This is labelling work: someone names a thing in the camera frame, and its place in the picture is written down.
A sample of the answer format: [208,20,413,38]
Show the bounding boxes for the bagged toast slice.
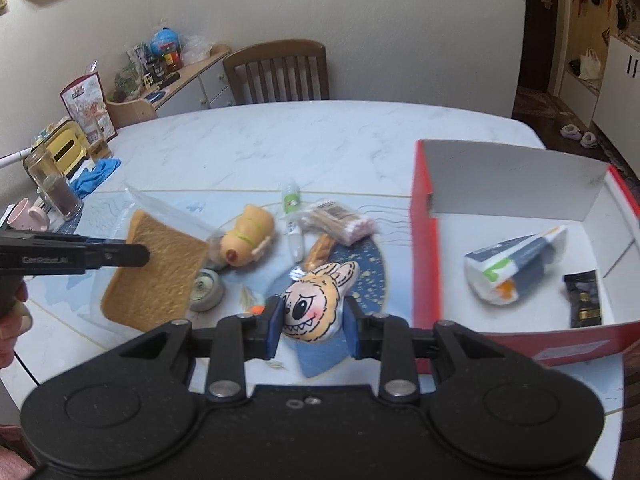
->
[85,185,222,337]

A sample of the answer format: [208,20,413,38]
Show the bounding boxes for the spotted yellow plush toy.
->
[282,261,360,344]

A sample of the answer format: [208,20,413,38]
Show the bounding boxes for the orange snack packet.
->
[302,233,335,272]

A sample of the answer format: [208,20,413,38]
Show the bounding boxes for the white grey tissue pack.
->
[464,226,567,306]

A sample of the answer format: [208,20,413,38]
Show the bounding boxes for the white green tube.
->
[281,179,305,263]

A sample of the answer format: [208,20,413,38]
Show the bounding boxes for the black snack packet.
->
[564,270,602,328]

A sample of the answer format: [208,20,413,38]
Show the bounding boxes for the person's left hand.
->
[0,281,32,368]

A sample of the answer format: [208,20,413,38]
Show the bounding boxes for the pink mug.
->
[6,197,50,232]

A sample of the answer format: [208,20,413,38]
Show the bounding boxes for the blue rubber glove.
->
[70,158,122,200]

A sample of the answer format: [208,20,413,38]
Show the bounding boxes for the glass jar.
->
[25,146,82,221]

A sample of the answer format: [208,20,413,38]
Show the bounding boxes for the yellow tissue box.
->
[32,120,89,178]

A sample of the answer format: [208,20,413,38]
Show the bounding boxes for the wooden child chair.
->
[106,99,158,130]

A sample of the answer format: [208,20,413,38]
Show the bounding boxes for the red menu card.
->
[60,73,116,144]

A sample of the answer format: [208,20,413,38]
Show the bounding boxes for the red shoe box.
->
[410,140,639,365]

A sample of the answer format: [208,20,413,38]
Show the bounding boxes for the white sideboard cabinet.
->
[141,44,235,118]

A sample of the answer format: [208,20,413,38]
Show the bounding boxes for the blue globe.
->
[150,27,181,56]

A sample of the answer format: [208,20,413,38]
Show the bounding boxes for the brown wooden chair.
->
[224,39,330,105]

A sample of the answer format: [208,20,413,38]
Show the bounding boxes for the pair of white slippers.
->
[560,124,598,150]

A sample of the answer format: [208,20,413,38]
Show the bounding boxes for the white storage cabinets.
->
[560,0,639,171]

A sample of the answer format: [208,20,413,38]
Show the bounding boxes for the white tote bag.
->
[579,48,602,81]

